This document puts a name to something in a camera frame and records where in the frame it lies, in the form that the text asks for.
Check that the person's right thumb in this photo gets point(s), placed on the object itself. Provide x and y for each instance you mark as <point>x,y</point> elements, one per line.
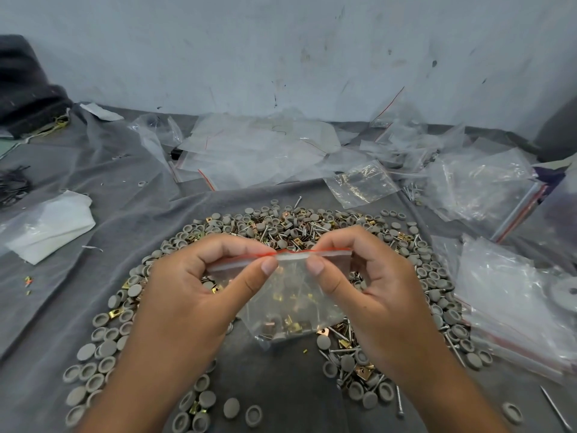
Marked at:
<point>329,284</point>

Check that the person's left forearm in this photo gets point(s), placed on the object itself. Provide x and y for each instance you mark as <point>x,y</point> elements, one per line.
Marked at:
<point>139,392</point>

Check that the small clear red-seal zip bag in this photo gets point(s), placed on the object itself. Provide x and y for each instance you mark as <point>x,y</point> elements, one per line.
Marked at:
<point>288,306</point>

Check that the dark grey fabric bundle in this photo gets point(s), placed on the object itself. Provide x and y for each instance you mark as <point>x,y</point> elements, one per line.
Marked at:
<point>25,90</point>

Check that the person's right hand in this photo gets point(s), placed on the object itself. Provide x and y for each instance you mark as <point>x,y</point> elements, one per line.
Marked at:
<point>392,306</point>

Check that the stack of clear zip bags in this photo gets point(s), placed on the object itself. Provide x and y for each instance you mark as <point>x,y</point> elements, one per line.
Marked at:
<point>509,302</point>

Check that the white folded cloth in bag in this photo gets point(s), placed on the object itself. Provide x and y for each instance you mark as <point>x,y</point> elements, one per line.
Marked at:
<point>49,229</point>

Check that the person's right forearm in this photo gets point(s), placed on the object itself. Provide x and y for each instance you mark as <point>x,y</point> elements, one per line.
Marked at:
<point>441,396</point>

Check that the pile of silver nails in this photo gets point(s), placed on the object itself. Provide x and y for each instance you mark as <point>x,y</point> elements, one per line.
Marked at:
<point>293,229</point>

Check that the grey round disc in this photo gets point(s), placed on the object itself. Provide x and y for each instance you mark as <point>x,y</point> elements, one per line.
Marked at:
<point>563,290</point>

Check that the person's left thumb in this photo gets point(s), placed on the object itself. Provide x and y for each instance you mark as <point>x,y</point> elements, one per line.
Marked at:
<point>250,290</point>

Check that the clear bag with silver rod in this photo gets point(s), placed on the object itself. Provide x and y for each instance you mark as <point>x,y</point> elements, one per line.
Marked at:
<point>518,211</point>

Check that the single silver nail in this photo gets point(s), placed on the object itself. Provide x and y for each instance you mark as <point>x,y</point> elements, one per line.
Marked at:
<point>556,406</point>

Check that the lone grey round cap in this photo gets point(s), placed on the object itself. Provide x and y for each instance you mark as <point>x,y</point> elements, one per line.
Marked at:
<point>512,413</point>

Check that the scattered brass clips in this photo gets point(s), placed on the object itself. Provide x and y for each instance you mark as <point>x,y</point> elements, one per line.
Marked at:
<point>306,241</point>

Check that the grey table cloth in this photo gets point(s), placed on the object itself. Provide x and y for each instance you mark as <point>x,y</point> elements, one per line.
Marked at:
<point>148,211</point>

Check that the pile of empty clear bags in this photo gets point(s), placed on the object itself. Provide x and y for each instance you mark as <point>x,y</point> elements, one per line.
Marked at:
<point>270,153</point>

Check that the white paper scrap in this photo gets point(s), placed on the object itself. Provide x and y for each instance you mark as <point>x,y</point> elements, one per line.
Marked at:
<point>101,111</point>

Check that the pile of grey round caps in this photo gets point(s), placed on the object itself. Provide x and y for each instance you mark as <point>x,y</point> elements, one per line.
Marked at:
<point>108,347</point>

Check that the person's left hand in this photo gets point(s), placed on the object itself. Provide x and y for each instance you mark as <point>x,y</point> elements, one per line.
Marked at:
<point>180,302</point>

